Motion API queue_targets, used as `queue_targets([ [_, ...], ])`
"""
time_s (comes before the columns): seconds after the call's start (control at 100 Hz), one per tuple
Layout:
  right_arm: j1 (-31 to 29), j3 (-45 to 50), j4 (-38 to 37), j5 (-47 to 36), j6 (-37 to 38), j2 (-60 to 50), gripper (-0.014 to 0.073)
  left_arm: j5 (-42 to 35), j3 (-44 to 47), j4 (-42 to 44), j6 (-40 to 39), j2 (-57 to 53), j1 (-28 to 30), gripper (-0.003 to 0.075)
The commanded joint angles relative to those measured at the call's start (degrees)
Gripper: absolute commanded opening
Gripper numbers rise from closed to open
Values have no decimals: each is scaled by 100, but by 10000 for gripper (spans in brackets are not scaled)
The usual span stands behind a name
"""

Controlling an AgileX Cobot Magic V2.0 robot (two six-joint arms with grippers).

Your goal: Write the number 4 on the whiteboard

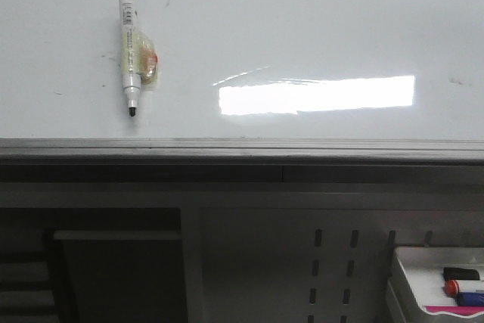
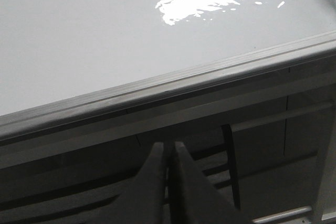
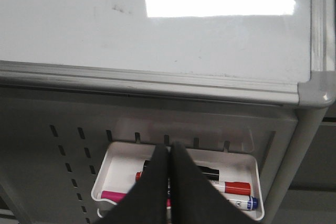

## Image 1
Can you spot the black capped marker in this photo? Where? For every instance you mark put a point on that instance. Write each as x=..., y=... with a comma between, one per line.
x=455, y=273

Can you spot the white taped whiteboard marker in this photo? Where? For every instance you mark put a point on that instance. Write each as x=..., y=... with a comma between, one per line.
x=139, y=61

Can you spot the white perforated stand panel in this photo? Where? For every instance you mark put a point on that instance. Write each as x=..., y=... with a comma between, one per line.
x=318, y=253

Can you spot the white whiteboard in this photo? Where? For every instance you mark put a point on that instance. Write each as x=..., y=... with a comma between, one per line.
x=265, y=79

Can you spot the blue capped marker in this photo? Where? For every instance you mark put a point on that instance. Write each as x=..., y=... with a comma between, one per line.
x=470, y=299

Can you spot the red capped marker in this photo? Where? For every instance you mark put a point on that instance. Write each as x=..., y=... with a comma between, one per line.
x=454, y=287

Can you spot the white plastic marker tray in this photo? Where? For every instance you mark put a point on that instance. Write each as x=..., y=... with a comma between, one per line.
x=415, y=289

